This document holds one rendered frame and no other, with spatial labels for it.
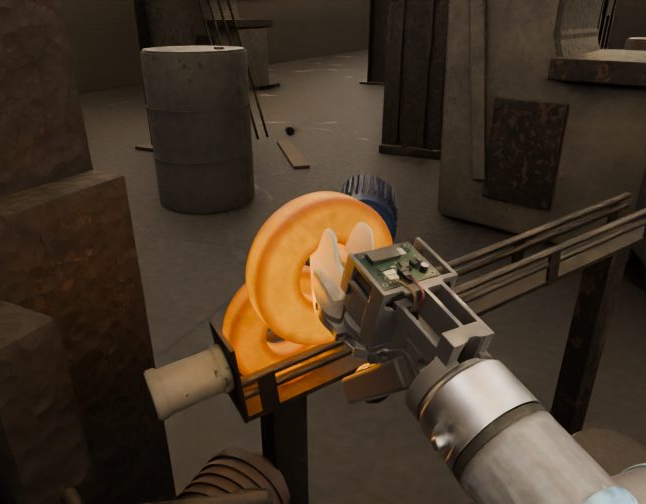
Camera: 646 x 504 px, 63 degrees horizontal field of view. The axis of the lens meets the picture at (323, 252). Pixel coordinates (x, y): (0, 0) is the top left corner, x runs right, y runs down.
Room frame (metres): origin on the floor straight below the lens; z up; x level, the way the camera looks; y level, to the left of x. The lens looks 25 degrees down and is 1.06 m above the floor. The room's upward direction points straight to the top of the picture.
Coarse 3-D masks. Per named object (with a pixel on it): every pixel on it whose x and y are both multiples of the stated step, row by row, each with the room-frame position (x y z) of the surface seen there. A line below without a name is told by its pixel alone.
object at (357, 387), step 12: (396, 360) 0.33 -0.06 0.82; (360, 372) 0.37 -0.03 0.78; (372, 372) 0.35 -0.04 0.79; (384, 372) 0.34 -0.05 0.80; (396, 372) 0.32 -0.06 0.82; (408, 372) 0.32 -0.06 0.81; (348, 384) 0.38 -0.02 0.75; (360, 384) 0.37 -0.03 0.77; (372, 384) 0.35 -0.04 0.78; (384, 384) 0.34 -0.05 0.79; (396, 384) 0.32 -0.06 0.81; (408, 384) 0.32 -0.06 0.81; (348, 396) 0.38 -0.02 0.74; (360, 396) 0.37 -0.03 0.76; (372, 396) 0.35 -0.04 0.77; (384, 396) 0.37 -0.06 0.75
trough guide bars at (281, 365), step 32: (544, 224) 0.83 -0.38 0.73; (576, 224) 0.86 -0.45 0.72; (608, 224) 0.81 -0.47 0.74; (640, 224) 0.85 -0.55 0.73; (480, 256) 0.75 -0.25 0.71; (512, 256) 0.80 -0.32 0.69; (544, 256) 0.73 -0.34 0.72; (480, 288) 0.68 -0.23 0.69; (320, 352) 0.54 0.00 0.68; (352, 352) 0.56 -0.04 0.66
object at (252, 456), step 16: (240, 448) 0.53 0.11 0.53; (208, 464) 0.51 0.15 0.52; (224, 464) 0.50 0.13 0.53; (240, 464) 0.50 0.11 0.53; (256, 464) 0.50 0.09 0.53; (272, 464) 0.52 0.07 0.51; (192, 480) 0.50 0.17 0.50; (208, 480) 0.48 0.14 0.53; (224, 480) 0.48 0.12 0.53; (240, 480) 0.48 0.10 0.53; (256, 480) 0.48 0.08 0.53; (272, 480) 0.49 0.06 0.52; (192, 496) 0.46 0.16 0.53; (272, 496) 0.48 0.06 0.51; (288, 496) 0.50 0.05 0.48
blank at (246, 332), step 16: (304, 272) 0.56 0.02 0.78; (240, 288) 0.55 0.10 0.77; (304, 288) 0.55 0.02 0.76; (240, 304) 0.52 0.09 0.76; (224, 320) 0.53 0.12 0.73; (240, 320) 0.51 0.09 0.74; (256, 320) 0.52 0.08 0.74; (240, 336) 0.51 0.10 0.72; (256, 336) 0.52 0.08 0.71; (240, 352) 0.51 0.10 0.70; (256, 352) 0.52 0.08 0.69; (272, 352) 0.53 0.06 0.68; (288, 352) 0.55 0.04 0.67; (240, 368) 0.51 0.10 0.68; (256, 368) 0.52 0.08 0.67; (288, 368) 0.54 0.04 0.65
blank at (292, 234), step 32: (320, 192) 0.49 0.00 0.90; (288, 224) 0.44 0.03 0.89; (320, 224) 0.46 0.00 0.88; (352, 224) 0.48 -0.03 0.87; (384, 224) 0.50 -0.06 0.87; (256, 256) 0.44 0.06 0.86; (288, 256) 0.44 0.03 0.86; (256, 288) 0.43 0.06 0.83; (288, 288) 0.44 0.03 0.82; (288, 320) 0.44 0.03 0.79
